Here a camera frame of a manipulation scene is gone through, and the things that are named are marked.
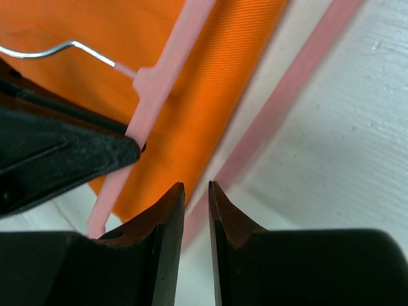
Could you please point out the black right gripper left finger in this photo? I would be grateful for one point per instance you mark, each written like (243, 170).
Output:
(134, 264)

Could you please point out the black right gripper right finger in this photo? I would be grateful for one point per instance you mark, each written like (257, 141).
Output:
(256, 266)

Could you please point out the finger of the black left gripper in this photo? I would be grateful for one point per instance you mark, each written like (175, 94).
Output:
(50, 146)

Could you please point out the pink clothes hanger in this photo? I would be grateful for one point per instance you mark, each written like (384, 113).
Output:
(154, 84)

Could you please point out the orange trousers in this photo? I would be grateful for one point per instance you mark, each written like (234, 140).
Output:
(134, 33)

